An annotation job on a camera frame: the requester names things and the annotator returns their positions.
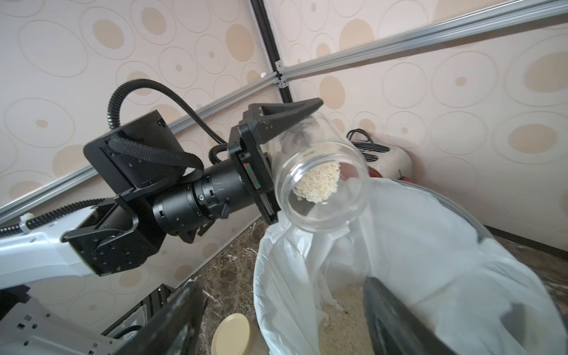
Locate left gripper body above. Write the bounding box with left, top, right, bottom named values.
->
left=228, top=121, right=280, bottom=224

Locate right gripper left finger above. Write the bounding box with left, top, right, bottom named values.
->
left=116, top=280, right=206, bottom=354

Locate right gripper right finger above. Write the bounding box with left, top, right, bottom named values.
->
left=363, top=277, right=454, bottom=354

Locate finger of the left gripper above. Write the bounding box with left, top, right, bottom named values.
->
left=241, top=98, right=323, bottom=144

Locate glass rice jar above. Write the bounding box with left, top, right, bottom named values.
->
left=266, top=112, right=371, bottom=233
left=211, top=313, right=269, bottom=355

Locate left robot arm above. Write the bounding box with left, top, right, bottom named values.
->
left=1, top=78, right=323, bottom=354

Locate white plastic bin liner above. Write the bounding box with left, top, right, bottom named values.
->
left=254, top=178, right=567, bottom=354

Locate red polka dot toaster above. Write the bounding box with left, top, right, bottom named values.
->
left=352, top=141, right=414, bottom=183

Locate metal trash bucket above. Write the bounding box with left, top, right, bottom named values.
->
left=396, top=180, right=495, bottom=243

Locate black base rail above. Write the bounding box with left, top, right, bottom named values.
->
left=102, top=284, right=174, bottom=337

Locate horizontal aluminium rail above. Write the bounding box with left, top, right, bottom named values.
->
left=279, top=1, right=567, bottom=80

